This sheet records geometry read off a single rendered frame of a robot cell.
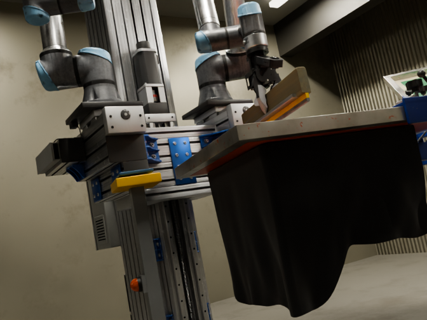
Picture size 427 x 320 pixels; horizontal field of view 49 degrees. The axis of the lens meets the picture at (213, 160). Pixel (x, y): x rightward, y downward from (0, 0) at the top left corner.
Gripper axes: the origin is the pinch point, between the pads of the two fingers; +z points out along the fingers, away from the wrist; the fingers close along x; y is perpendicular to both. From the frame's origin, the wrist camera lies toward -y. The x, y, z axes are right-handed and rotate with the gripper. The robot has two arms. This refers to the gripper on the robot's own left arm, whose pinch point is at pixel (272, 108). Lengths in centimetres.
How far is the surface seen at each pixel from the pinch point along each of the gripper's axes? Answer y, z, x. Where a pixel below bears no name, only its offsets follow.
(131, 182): 5.5, 15.7, 45.7
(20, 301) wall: 319, 65, 97
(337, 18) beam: 291, -169, -264
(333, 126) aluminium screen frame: -29.3, 13.2, 0.5
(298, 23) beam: 348, -190, -252
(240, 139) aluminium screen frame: -29.2, 13.6, 25.8
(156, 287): 10, 46, 43
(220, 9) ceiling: 345, -210, -151
